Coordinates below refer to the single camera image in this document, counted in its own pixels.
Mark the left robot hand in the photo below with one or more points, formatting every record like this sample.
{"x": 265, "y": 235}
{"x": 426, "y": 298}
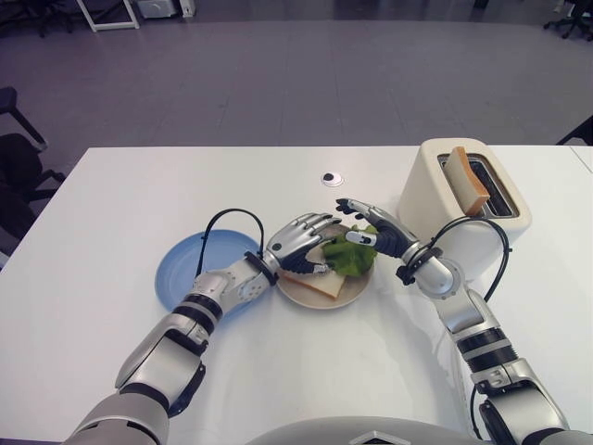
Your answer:
{"x": 292, "y": 241}

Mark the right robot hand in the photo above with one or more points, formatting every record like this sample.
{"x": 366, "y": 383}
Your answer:
{"x": 389, "y": 232}

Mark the green lettuce leaf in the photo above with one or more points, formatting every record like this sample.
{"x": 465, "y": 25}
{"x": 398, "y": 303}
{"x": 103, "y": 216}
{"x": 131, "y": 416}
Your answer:
{"x": 347, "y": 255}

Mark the bread slice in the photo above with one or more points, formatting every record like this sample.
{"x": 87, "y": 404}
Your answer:
{"x": 463, "y": 181}
{"x": 319, "y": 285}

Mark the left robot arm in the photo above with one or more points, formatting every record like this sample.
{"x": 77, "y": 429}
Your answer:
{"x": 157, "y": 352}

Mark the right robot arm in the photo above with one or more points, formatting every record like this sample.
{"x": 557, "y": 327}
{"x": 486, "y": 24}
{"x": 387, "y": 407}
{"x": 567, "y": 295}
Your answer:
{"x": 477, "y": 324}

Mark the cream toaster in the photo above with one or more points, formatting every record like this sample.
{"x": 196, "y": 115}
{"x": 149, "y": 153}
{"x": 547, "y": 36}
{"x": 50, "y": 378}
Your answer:
{"x": 426, "y": 185}

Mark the beige plate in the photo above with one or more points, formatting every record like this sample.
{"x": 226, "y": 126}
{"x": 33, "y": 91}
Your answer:
{"x": 354, "y": 289}

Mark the blue plate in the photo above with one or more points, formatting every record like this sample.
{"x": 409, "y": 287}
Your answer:
{"x": 185, "y": 264}

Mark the robot body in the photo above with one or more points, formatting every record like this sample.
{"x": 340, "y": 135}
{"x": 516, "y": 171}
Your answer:
{"x": 380, "y": 431}

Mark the black office chair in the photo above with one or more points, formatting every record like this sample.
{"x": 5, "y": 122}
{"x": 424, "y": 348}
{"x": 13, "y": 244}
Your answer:
{"x": 572, "y": 18}
{"x": 48, "y": 16}
{"x": 18, "y": 162}

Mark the white metal table frame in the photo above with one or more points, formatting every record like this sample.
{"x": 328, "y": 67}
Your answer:
{"x": 95, "y": 18}

